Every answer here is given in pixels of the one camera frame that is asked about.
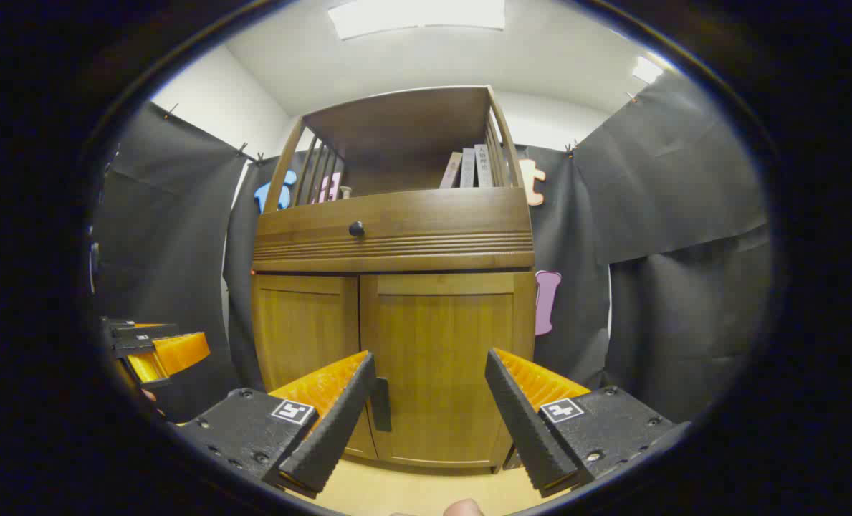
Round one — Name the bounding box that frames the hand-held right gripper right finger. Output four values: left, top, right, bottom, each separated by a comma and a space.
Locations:
484, 348, 691, 499

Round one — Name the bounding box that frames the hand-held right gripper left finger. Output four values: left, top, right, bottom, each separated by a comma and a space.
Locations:
177, 350, 378, 499

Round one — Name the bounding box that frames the black door handle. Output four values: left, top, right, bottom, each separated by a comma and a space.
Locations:
370, 377, 393, 434

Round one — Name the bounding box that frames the wooden cabinet door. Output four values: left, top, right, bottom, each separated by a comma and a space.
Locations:
360, 272, 534, 471
253, 274, 378, 460

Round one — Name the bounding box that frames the wooden double-door shoe cabinet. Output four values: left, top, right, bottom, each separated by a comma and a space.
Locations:
252, 86, 536, 474

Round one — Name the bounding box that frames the wooden cabinet drawer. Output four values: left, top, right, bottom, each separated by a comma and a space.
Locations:
253, 187, 535, 274

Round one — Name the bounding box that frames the pink book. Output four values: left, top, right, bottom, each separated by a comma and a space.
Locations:
439, 151, 464, 189

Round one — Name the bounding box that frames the small ceiling light panel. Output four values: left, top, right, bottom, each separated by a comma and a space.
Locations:
631, 55, 665, 85

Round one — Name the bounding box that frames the large ceiling light panel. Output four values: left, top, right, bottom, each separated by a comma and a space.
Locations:
327, 0, 507, 41

